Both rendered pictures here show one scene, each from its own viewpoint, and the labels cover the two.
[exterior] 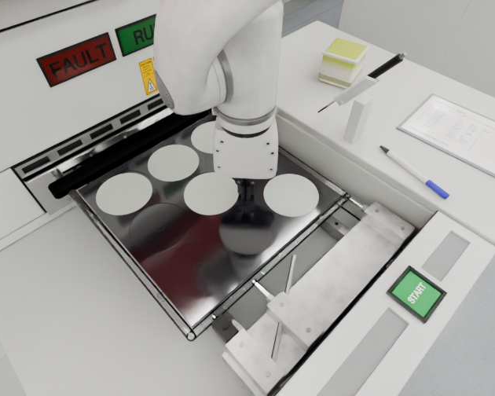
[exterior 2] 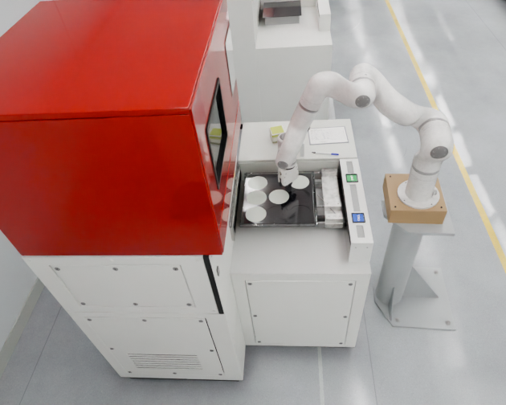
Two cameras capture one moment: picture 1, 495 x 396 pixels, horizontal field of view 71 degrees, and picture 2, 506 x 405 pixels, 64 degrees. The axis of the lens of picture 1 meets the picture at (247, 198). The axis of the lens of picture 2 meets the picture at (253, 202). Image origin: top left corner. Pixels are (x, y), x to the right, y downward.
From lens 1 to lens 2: 1.55 m
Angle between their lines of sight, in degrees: 25
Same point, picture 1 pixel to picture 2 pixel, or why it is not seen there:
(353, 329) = (348, 192)
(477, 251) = (354, 161)
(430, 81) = not seen: hidden behind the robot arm
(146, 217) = (271, 214)
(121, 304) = (284, 243)
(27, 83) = not seen: hidden behind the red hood
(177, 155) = (255, 194)
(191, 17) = (295, 145)
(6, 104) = not seen: hidden behind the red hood
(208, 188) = (276, 196)
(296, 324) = (334, 204)
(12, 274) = (244, 263)
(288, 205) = (302, 185)
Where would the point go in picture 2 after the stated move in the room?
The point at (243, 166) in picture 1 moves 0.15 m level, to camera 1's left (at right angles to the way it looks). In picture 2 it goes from (291, 177) to (269, 194)
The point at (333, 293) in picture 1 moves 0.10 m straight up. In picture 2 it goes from (333, 195) to (335, 181)
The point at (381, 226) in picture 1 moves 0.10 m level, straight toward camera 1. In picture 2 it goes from (328, 173) to (334, 186)
